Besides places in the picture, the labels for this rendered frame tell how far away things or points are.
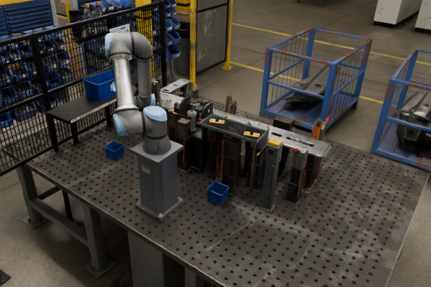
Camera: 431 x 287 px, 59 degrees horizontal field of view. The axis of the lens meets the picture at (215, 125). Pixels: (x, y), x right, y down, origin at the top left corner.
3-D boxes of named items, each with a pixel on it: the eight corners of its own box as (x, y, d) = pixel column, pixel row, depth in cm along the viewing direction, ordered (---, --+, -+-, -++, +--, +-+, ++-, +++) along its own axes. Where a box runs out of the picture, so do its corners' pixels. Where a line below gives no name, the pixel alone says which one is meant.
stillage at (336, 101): (301, 92, 552) (312, 26, 506) (356, 108, 511) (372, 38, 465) (258, 123, 467) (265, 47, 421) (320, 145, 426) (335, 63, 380)
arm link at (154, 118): (169, 135, 200) (169, 112, 193) (143, 139, 196) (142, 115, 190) (165, 125, 210) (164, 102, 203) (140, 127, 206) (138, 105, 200)
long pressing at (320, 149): (334, 143, 239) (334, 141, 238) (322, 160, 222) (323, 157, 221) (159, 91, 300) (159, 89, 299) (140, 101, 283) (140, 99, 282)
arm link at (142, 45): (152, 27, 206) (152, 99, 238) (131, 27, 203) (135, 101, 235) (155, 37, 198) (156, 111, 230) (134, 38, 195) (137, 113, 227)
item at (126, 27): (133, 59, 314) (129, 22, 300) (113, 68, 297) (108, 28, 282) (131, 59, 315) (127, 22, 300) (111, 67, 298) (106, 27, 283)
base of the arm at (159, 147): (157, 158, 199) (156, 141, 194) (136, 148, 206) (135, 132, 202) (176, 146, 210) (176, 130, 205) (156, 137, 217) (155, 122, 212)
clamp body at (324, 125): (322, 167, 267) (331, 121, 249) (315, 177, 256) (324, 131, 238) (307, 162, 272) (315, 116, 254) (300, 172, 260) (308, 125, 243)
